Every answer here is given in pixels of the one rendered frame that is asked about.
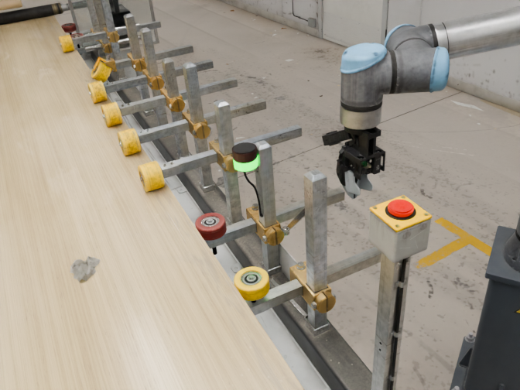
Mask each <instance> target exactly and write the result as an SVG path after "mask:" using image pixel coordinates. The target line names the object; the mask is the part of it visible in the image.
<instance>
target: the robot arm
mask: <svg viewBox="0 0 520 390"><path fill-rule="evenodd" d="M518 45H520V5H519V6H515V7H511V8H507V9H500V10H497V11H493V12H486V13H482V14H479V15H472V16H468V17H464V18H461V19H454V20H450V21H446V22H440V23H431V24H427V25H423V26H414V25H410V24H402V25H399V26H396V27H395V28H394V29H392V30H391V31H390V32H389V34H388V35H387V36H386V39H385V45H384V46H383V45H381V44H380V43H361V44H357V45H354V46H351V47H349V48H347V49H346V50H345V51H344V52H343V55H342V60H341V66H340V72H341V82H340V123H341V124H342V125H343V126H344V130H342V131H339V132H338V131H337V130H336V131H330V132H328V133H326V134H325V135H324V136H322V139H323V144H324V146H325V145H329V146H331V145H337V144H339V143H340V142H342V141H345V140H348V139H352V140H350V141H348V142H345V143H344V144H345V145H343V146H342V148H341V150H340V151H339V153H340V154H339V157H338V159H337V168H336V172H337V177H338V179H339V181H340V183H341V184H342V186H343V188H344V190H345V192H346V193H347V195H348V196H349V197H350V198H352V199H355V198H356V197H357V196H360V195H361V189H363V190H368V191H372V189H373V185H372V183H371V181H370V180H369V178H368V174H370V173H373V174H374V175H375V174H377V173H380V170H382V171H385V151H384V150H383V149H380V148H379V147H377V146H376V137H378V136H381V130H380V129H379V128H376V126H377V125H379V124H380V122H381V106H382V100H383V94H405V93H419V92H430V93H432V92H434V91H441V90H443V89H444V88H445V86H446V84H447V81H448V77H449V70H450V60H451V59H455V58H459V57H462V56H470V55H474V54H478V53H485V52H488V51H492V50H499V49H504V48H508V47H512V46H518ZM381 156H383V164H382V165H381ZM503 256H504V258H505V261H506V262H507V263H508V264H509V265H510V266H511V267H512V268H513V269H514V270H516V271H517V272H520V215H519V219H518V224H517V228H516V231H515V233H514V234H513V235H512V236H511V237H510V238H509V239H508V240H507V241H506V243H505V246H504V251H503Z"/></svg>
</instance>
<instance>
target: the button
mask: <svg viewBox="0 0 520 390"><path fill-rule="evenodd" d="M413 211H414V206H413V205H412V204H411V203H410V202H408V201H407V200H400V199H399V200H393V201H391V202H390V203H389V204H388V212H389V213H390V214H392V215H394V216H396V217H408V216H409V215H411V214H412V213H413Z"/></svg>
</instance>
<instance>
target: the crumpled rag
mask: <svg viewBox="0 0 520 390"><path fill-rule="evenodd" d="M99 263H100V260H99V259H98V258H95V257H90V256H88V257H87V260H86V261H83V260H81V259H77V260H74V263H73V264H72V265H71V266H70V273H73V274H74V279H78V282H79V281H80V280H82V279H83V280H84V281H87V280H88V279H89V278H90V276H92V275H93V274H94V273H95V272H96V270H95V268H96V267H95V266H97V265H98V264H99Z"/></svg>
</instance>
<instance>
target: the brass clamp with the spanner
mask: <svg viewBox="0 0 520 390"><path fill-rule="evenodd" d="M246 214H247V219H249V218H252V220H253V221H254V222H255V223H256V230H257V232H256V234H257V235H258V236H259V237H260V238H261V239H262V241H263V242H264V243H265V244H268V243H269V244H270V245H271V246H275V245H278V244H280V243H281V242H282V240H283V238H284V232H283V231H282V230H281V226H280V223H279V222H278V221H277V220H276V223H277V224H273V225H271V226H268V227H264V225H263V224H262V223H261V222H260V221H259V212H258V210H252V207H249V208H246Z"/></svg>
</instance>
